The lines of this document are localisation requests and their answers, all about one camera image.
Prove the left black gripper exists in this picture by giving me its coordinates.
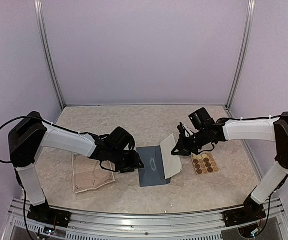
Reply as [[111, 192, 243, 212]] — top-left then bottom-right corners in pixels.
[[109, 147, 144, 174]]

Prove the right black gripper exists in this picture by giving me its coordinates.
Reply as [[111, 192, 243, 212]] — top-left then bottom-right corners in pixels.
[[171, 128, 210, 156]]

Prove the beige letter with border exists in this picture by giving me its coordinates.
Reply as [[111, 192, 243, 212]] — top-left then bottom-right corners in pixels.
[[160, 134, 182, 180]]

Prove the blue paper envelope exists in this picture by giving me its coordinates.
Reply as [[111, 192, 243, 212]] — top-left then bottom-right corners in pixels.
[[137, 146, 171, 188]]

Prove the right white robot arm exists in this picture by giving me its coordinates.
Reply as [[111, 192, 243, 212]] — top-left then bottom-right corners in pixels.
[[171, 107, 288, 222]]

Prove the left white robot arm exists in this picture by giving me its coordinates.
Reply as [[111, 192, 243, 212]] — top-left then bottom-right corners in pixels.
[[0, 111, 144, 223]]

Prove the beige letter left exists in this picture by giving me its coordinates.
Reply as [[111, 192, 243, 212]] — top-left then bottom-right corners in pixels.
[[71, 154, 115, 195]]

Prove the brown sticker sheet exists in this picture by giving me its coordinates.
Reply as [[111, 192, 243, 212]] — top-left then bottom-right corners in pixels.
[[191, 152, 219, 176]]

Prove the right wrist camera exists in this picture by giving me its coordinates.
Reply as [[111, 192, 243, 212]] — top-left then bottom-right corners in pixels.
[[177, 122, 194, 138]]

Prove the front aluminium rail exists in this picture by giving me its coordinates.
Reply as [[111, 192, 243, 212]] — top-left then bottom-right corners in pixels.
[[1, 198, 288, 240]]

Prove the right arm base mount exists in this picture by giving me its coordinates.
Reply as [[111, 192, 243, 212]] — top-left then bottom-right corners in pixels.
[[223, 195, 266, 227]]

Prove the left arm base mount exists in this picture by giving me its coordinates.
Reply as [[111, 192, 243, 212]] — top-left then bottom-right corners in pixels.
[[27, 202, 71, 228]]

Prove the right aluminium frame post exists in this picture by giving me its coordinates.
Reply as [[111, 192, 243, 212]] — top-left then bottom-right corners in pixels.
[[225, 0, 256, 111]]

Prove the aluminium frame post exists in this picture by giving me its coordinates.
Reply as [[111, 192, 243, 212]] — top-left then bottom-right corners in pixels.
[[33, 0, 66, 110], [225, 0, 256, 111]]

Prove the left aluminium frame post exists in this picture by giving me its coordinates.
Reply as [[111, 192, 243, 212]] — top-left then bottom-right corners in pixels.
[[33, 0, 66, 110]]

